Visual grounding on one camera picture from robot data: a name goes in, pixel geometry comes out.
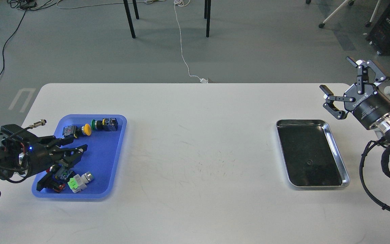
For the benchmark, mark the blue plastic tray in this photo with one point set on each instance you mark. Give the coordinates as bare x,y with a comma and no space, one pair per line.
101,159

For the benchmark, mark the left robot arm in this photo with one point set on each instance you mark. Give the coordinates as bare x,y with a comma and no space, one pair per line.
11,148

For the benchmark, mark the green push button switch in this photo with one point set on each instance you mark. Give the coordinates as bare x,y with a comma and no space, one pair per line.
105,124

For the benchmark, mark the black selector switch part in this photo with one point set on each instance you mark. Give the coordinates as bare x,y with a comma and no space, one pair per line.
49,182

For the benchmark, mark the white chair base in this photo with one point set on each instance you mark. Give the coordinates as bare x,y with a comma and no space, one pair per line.
350,3

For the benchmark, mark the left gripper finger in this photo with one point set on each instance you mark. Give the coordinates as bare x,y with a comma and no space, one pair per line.
69,157
52,141

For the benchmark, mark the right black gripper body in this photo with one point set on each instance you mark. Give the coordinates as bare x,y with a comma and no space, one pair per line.
369,106

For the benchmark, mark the black table leg right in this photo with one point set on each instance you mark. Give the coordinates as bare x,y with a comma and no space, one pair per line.
207,16

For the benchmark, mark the black table leg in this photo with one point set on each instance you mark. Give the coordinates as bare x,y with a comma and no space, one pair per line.
207,16
129,17

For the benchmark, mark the red emergency stop button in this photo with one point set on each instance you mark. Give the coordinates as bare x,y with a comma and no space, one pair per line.
60,173

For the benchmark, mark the metal tray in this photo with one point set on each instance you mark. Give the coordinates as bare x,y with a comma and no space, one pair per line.
311,139

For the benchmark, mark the black table leg left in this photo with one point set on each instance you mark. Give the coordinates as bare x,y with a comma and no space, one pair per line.
129,17

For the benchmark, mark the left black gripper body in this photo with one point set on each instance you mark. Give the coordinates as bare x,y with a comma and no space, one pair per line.
39,156

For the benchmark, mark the yellow push button switch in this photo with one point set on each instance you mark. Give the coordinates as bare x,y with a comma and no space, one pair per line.
77,131

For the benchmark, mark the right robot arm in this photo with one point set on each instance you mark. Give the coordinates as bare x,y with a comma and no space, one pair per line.
335,105

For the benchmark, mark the white green switch module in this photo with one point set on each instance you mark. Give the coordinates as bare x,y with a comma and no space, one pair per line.
79,183

